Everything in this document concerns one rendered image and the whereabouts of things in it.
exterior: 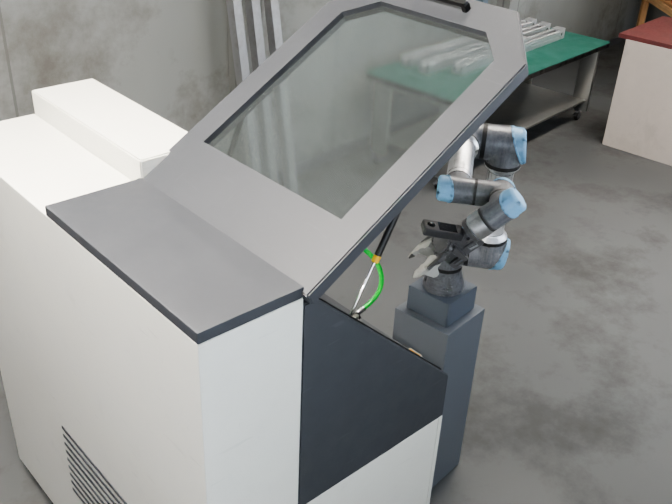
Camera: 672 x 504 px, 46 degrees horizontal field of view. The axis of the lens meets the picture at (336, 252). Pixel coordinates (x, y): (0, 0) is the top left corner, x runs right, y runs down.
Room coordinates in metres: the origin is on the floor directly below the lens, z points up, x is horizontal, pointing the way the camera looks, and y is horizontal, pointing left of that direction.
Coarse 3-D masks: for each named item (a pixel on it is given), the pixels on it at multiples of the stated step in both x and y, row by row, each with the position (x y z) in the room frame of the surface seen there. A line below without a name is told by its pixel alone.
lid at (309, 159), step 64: (384, 0) 2.37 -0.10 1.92; (448, 0) 2.22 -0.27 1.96; (320, 64) 2.22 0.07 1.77; (384, 64) 2.12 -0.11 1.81; (448, 64) 2.04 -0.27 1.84; (512, 64) 1.94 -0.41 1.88; (192, 128) 2.11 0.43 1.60; (256, 128) 2.05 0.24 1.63; (320, 128) 1.97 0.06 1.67; (384, 128) 1.89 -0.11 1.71; (448, 128) 1.80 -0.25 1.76; (192, 192) 1.87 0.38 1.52; (256, 192) 1.79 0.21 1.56; (320, 192) 1.75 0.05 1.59; (384, 192) 1.66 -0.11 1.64; (320, 256) 1.54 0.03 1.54
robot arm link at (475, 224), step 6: (468, 216) 1.92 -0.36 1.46; (474, 216) 1.90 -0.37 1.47; (468, 222) 1.89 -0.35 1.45; (474, 222) 1.88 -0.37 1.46; (480, 222) 1.88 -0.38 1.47; (474, 228) 1.87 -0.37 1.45; (480, 228) 1.87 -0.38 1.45; (486, 228) 1.87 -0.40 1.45; (474, 234) 1.88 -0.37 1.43; (480, 234) 1.87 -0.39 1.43; (486, 234) 1.87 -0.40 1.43
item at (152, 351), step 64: (0, 128) 2.34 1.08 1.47; (0, 192) 2.01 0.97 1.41; (64, 192) 1.92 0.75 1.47; (128, 192) 1.88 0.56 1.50; (0, 256) 2.10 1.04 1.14; (64, 256) 1.72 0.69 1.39; (128, 256) 1.56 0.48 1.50; (192, 256) 1.57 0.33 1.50; (256, 256) 1.59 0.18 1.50; (0, 320) 2.20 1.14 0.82; (64, 320) 1.78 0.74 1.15; (128, 320) 1.49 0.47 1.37; (192, 320) 1.32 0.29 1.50; (256, 320) 1.38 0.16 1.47; (64, 384) 1.83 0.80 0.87; (128, 384) 1.52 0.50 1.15; (192, 384) 1.30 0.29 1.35; (256, 384) 1.38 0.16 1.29; (64, 448) 1.91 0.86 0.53; (128, 448) 1.55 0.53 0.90; (192, 448) 1.31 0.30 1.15; (256, 448) 1.37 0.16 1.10
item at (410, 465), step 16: (416, 432) 1.79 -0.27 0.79; (432, 432) 1.84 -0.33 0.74; (400, 448) 1.74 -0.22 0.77; (416, 448) 1.79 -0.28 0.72; (432, 448) 1.85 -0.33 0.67; (368, 464) 1.65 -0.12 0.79; (384, 464) 1.69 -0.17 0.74; (400, 464) 1.74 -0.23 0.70; (416, 464) 1.80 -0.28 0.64; (432, 464) 1.86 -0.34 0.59; (352, 480) 1.60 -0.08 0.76; (368, 480) 1.65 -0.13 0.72; (384, 480) 1.70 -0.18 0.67; (400, 480) 1.75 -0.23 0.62; (416, 480) 1.80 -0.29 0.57; (432, 480) 1.86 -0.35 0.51; (320, 496) 1.52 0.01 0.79; (336, 496) 1.56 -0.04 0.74; (352, 496) 1.61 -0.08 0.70; (368, 496) 1.65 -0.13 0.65; (384, 496) 1.70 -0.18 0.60; (400, 496) 1.76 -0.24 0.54; (416, 496) 1.81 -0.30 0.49
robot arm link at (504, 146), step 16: (496, 128) 2.37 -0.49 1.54; (512, 128) 2.37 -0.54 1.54; (496, 144) 2.34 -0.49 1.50; (512, 144) 2.33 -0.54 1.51; (496, 160) 2.34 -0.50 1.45; (512, 160) 2.33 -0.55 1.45; (496, 176) 2.36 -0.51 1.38; (512, 176) 2.37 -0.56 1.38; (496, 240) 2.36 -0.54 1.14; (480, 256) 2.36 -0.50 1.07; (496, 256) 2.36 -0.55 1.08
